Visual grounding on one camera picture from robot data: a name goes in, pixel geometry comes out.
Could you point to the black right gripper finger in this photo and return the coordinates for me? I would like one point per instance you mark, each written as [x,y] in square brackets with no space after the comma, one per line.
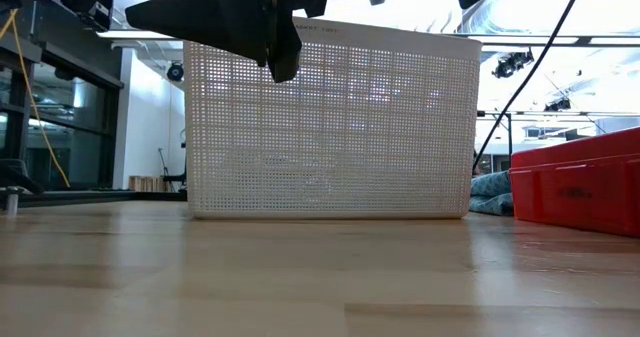
[225,19]

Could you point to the blue patterned cloth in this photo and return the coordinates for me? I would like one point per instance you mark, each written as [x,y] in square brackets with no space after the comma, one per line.
[492,192]

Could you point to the white perforated plastic basket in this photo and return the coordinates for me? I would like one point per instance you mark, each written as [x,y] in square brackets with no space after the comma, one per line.
[350,152]

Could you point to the round black ceiling device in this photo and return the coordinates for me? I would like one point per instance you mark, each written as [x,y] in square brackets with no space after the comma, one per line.
[175,72]

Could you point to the long ceiling light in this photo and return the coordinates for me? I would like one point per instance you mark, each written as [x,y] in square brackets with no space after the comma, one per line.
[140,34]

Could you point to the black tripod stand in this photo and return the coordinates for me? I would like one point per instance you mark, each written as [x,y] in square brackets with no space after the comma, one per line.
[175,178]

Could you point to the wooden crate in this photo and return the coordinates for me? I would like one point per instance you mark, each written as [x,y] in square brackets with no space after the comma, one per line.
[147,184]

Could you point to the black ceiling spotlights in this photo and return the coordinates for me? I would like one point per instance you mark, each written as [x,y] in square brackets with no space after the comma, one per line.
[557,105]
[510,64]

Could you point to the red first aid kit case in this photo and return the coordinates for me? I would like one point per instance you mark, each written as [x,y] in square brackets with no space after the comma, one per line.
[575,192]

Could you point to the dark window frame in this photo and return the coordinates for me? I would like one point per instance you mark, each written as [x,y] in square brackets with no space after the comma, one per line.
[75,74]

